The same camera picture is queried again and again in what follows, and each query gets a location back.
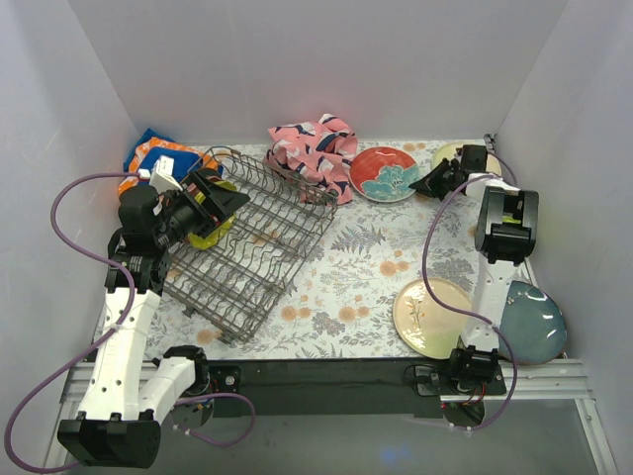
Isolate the olive green dotted plate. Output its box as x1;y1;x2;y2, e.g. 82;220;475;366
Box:
187;179;237;250

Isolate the red plate with teal flower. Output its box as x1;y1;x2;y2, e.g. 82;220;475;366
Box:
349;146;422;203

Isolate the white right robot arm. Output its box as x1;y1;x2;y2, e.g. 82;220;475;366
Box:
409;144;539;394

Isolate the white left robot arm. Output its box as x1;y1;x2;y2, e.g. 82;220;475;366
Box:
57;170;250;469

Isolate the orange and blue cloth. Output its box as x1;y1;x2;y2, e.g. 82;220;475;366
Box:
124;129;224;182

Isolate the floral tablecloth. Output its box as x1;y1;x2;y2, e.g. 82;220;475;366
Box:
144;145;479;359

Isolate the pink patterned cloth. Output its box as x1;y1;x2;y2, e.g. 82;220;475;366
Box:
264;114;358;205

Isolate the cream and green plate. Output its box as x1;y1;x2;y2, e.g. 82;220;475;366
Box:
392;279;467;359

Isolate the grey blue plate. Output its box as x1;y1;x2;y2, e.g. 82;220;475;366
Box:
498;281;568;365

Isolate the black base bar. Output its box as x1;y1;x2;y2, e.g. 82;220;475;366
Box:
192;357;506;419

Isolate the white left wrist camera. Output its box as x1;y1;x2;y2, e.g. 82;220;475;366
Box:
137;155;182;194

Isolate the grey wire dish rack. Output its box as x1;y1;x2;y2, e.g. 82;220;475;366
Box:
164;146;337;342

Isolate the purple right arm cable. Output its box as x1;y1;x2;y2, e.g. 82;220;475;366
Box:
420;153;520;434

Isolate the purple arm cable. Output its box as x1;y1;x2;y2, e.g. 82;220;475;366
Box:
420;153;520;434
3;170;257;471

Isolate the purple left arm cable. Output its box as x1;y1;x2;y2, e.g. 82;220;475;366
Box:
3;170;257;471

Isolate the aluminium rail frame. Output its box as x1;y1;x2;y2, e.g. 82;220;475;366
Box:
42;360;619;475

